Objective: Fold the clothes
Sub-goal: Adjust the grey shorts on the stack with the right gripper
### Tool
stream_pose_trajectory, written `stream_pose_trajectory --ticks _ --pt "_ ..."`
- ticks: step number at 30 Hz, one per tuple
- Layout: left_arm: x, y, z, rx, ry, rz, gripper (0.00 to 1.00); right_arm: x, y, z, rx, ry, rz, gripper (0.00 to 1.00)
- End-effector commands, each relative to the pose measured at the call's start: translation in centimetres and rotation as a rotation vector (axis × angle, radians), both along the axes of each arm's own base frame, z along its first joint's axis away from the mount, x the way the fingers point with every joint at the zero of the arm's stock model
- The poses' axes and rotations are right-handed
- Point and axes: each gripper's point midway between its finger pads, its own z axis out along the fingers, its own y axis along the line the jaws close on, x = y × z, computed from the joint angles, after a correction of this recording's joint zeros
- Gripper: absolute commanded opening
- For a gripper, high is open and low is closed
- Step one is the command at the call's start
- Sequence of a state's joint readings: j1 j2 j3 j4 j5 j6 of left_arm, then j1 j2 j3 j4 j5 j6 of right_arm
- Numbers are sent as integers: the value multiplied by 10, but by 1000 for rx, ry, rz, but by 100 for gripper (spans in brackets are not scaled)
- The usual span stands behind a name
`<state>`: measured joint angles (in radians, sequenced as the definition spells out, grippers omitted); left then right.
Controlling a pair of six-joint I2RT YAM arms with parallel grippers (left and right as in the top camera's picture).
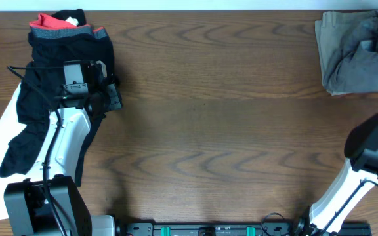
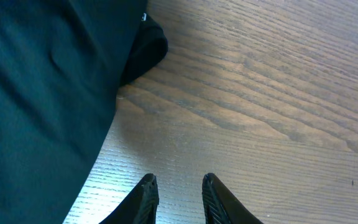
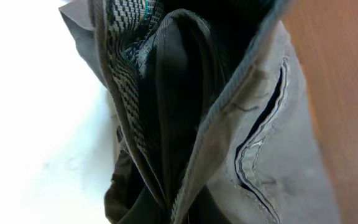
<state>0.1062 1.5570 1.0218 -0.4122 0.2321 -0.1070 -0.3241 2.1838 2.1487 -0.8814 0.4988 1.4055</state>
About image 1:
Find black garment with red waistband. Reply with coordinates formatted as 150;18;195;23
0;9;118;178

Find grey cargo shorts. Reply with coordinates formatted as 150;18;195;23
322;8;378;96

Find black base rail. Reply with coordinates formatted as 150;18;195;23
115;213;373;236

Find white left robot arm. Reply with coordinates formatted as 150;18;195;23
3;83;121;236

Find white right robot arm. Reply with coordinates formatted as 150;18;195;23
291;113;378;235

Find folded khaki shorts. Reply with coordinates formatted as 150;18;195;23
314;10;378;96

